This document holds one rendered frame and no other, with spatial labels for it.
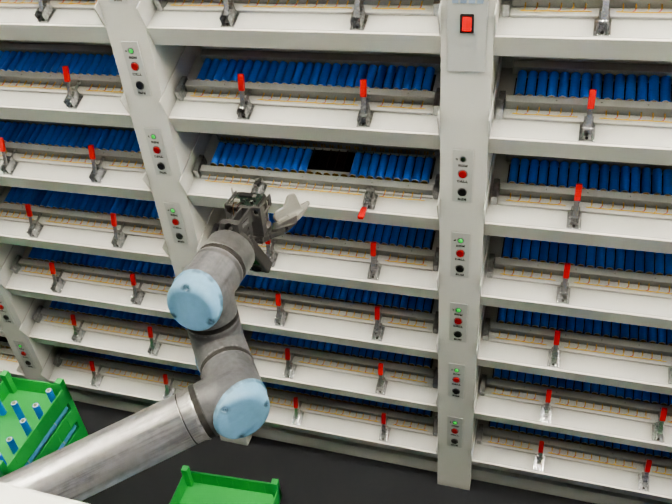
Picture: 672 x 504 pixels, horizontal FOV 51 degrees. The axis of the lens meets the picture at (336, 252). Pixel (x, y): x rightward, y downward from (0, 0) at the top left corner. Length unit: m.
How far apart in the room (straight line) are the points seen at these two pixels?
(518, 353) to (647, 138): 0.63
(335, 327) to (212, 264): 0.75
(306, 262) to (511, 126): 0.62
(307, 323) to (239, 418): 0.80
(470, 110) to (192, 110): 0.61
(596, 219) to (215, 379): 0.84
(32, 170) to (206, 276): 0.95
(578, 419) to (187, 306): 1.14
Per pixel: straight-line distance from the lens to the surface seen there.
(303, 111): 1.53
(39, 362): 2.53
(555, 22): 1.36
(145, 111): 1.66
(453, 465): 2.12
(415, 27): 1.37
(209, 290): 1.12
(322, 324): 1.87
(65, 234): 2.07
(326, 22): 1.42
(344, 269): 1.71
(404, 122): 1.46
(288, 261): 1.76
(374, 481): 2.22
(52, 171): 1.96
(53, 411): 2.15
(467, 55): 1.35
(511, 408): 1.94
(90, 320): 2.33
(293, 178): 1.63
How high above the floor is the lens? 1.81
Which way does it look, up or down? 37 degrees down
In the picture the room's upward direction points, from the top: 6 degrees counter-clockwise
